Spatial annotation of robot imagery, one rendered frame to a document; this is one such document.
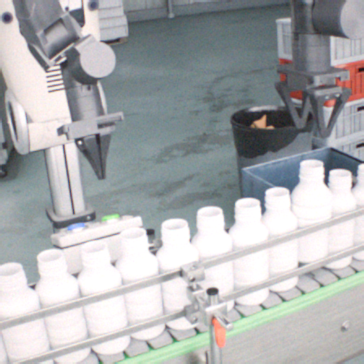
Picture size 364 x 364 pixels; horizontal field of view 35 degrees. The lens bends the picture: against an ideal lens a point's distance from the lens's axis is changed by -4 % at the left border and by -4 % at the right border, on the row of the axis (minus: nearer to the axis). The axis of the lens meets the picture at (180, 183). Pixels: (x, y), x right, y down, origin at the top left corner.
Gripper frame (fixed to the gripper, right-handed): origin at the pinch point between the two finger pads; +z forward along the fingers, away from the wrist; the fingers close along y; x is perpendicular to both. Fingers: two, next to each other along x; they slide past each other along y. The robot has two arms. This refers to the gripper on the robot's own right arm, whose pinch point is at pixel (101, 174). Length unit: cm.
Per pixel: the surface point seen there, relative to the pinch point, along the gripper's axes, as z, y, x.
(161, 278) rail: 15.1, -0.5, -19.3
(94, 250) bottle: 9.4, -7.8, -16.2
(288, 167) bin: 11, 65, 47
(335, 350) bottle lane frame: 39, 30, -12
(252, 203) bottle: 9.0, 16.8, -17.0
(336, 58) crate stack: -28, 179, 153
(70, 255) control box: 10.9, -9.0, -3.8
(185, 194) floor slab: 31, 122, 261
